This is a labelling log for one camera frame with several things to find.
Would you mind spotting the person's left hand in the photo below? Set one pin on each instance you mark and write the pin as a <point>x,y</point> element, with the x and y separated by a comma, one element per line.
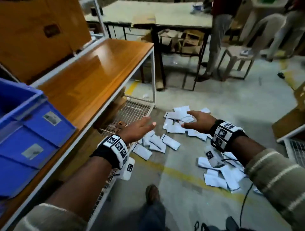
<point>135,129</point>

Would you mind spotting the person's right hand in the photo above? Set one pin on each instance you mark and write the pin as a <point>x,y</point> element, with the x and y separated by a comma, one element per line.
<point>203,123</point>

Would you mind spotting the pile of white mailer packets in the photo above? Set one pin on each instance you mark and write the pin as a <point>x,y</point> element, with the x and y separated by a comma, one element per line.
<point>176,128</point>

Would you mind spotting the person's left forearm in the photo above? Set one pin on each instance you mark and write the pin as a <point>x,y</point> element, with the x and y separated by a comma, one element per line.
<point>78,188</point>

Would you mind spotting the person's right forearm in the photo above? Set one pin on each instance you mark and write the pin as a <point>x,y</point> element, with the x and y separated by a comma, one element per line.
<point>274,176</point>

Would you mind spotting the person's left leg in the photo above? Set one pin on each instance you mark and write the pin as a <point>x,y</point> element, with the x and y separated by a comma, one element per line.
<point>152,216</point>

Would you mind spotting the person's leg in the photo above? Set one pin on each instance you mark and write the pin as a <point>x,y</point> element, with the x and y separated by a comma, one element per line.
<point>231,225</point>
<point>152,216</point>

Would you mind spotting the person's right leg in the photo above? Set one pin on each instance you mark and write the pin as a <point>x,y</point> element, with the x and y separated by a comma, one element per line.
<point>231,225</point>

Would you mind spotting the right wrist marker band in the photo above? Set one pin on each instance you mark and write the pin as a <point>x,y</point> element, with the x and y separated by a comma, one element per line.
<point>226,135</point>

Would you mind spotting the wrist marker band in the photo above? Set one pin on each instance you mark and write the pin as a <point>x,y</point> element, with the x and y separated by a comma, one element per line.
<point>226,135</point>
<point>112,150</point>

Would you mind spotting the left wrist marker band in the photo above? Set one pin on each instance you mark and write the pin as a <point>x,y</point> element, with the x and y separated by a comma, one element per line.
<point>112,150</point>

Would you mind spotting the crumpled white paper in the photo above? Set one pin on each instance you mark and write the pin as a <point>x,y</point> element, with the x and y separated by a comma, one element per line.
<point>145,96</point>

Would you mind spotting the brown cardboard tube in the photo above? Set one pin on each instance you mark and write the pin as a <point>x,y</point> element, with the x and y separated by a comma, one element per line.
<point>160,81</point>

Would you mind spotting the beige plastic stool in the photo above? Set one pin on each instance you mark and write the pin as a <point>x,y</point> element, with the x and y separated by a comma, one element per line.
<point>234,51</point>

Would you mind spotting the small open cardboard box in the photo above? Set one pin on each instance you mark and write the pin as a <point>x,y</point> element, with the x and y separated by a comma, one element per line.
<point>169,39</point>
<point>193,42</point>

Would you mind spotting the small black plug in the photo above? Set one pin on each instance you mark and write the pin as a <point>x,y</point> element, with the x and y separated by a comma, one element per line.
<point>281,75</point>

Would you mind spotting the beige plastic chair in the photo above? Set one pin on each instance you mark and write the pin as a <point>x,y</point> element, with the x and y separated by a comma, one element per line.
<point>267,26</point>

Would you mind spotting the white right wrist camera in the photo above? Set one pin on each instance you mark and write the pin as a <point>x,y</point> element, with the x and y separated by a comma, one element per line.
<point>213,157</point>

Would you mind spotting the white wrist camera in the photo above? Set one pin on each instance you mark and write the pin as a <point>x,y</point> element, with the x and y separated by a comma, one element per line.
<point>128,169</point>
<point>213,157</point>

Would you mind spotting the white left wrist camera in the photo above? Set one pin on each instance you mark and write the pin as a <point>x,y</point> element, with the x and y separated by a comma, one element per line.
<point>128,169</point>

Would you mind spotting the black metal frame table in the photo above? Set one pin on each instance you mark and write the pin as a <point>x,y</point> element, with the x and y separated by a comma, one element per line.
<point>143,12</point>

